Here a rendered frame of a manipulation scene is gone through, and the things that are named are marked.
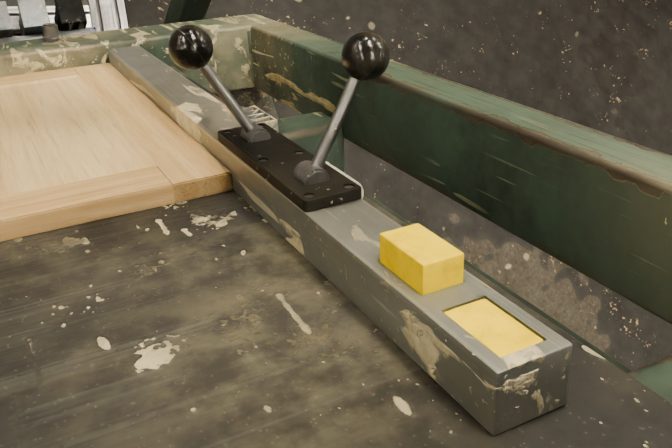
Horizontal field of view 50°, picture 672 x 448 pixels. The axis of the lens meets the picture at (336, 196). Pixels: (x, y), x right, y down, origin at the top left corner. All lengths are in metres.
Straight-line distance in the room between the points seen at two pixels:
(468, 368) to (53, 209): 0.40
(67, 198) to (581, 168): 0.44
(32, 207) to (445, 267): 0.38
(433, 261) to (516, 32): 2.41
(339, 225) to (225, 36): 0.78
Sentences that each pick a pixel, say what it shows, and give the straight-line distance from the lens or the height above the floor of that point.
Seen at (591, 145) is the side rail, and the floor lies 1.52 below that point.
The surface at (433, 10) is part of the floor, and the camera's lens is 2.65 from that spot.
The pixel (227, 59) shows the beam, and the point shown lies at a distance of 1.26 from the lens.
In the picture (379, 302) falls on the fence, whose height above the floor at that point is 1.57.
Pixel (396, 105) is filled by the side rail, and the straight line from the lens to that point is 0.86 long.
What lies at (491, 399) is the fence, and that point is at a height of 1.66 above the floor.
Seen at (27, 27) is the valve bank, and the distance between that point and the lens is 1.38.
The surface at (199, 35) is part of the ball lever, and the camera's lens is 0.62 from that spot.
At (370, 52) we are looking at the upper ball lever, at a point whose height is 1.54.
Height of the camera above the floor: 1.99
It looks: 64 degrees down
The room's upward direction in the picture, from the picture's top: 54 degrees clockwise
